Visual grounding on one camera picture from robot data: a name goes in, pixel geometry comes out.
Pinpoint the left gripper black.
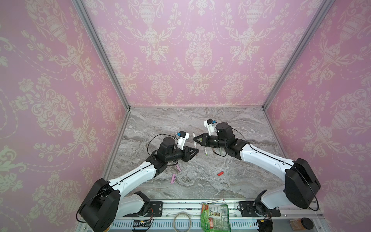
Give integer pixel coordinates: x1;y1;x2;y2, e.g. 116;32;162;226
166;145;200;163

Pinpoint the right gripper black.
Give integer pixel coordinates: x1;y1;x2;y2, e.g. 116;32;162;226
194;133;229;150

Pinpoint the white marker pink tip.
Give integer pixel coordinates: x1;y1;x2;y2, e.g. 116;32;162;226
203;198;225;204

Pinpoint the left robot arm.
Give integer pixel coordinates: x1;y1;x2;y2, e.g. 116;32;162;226
76;137;199;232

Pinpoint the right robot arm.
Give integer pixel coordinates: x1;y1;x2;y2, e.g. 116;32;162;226
193;121;321;216

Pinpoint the green snack bag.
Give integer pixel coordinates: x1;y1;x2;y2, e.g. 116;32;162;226
200;204;231;232

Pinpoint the brown jar black lid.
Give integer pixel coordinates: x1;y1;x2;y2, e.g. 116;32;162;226
289;217;314;231

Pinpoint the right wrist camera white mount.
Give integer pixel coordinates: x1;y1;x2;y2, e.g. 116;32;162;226
203;119;217;136

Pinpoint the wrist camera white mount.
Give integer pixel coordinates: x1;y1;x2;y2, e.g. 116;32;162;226
203;119;217;136
177;130;189;150

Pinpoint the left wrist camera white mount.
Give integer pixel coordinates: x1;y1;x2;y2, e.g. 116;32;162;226
177;130;189;150

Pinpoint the aluminium front rail frame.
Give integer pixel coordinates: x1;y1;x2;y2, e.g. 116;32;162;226
76;199;331;232

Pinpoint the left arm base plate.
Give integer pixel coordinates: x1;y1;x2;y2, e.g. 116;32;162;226
124;201;163;218

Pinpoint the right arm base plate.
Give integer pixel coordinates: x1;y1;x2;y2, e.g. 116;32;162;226
237;201;281;218

